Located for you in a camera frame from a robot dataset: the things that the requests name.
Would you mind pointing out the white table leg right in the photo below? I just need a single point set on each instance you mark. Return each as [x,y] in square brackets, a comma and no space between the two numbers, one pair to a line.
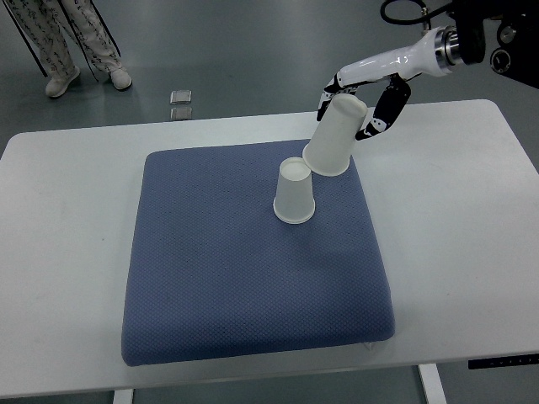
[431,382]

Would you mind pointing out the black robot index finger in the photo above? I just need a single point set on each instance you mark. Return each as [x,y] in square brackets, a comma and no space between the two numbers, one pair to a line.
[326,97]

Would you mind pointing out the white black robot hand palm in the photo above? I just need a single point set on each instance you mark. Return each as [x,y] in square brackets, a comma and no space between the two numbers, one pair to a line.
[434,54]

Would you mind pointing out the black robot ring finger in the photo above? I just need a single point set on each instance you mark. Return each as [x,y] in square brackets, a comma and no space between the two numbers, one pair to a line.
[333,86]

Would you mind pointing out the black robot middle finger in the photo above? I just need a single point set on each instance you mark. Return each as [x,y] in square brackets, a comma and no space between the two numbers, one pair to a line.
[349,89]

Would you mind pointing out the white paper cup on mat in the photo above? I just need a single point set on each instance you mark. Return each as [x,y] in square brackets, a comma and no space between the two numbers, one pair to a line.
[294,202]

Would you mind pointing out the black table control panel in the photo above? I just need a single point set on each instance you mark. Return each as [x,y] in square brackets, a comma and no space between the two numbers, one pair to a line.
[506,361]

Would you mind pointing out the blue textured cushion mat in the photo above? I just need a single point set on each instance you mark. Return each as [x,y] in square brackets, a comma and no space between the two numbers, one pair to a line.
[215,274]

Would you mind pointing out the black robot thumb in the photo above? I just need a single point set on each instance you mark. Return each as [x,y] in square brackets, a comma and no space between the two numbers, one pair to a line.
[388,108]

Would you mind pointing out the upper metal floor plate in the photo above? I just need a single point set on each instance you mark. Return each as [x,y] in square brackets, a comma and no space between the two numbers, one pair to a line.
[180,97]

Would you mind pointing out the white paper cup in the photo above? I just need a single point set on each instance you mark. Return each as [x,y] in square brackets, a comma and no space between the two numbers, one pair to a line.
[329,150]
[294,202]

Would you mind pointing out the metal floor plate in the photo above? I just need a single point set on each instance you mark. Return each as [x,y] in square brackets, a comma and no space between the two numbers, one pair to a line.
[180,97]
[181,113]

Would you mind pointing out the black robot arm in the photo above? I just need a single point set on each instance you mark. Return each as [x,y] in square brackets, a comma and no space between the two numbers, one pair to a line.
[457,33]

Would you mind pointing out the lower metal floor plate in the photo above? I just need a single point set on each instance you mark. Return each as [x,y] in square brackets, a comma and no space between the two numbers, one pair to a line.
[181,113]

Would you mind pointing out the white table leg left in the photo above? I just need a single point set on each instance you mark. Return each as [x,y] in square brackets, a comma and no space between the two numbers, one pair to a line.
[123,396]

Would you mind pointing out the white table leg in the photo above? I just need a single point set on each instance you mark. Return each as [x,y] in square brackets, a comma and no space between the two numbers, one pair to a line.
[431,382]
[123,396]

